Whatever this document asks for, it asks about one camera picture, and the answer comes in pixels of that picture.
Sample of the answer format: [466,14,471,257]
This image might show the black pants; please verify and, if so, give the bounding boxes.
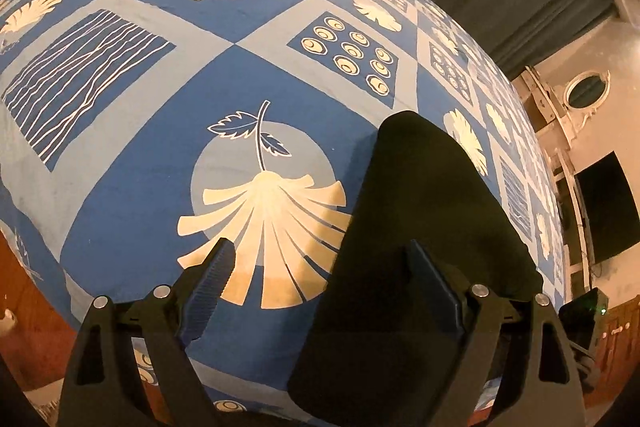
[288,112,542,426]

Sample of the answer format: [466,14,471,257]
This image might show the wooden cabinet door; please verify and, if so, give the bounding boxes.
[585,296,639,411]

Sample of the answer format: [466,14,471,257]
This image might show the blue patterned bed sheet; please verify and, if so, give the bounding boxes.
[1,0,565,419]

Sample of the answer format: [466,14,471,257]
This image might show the black wall television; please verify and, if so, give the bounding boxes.
[576,152,640,263]

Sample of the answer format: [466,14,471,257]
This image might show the oval wall mirror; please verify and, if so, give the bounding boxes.
[563,70,611,110]

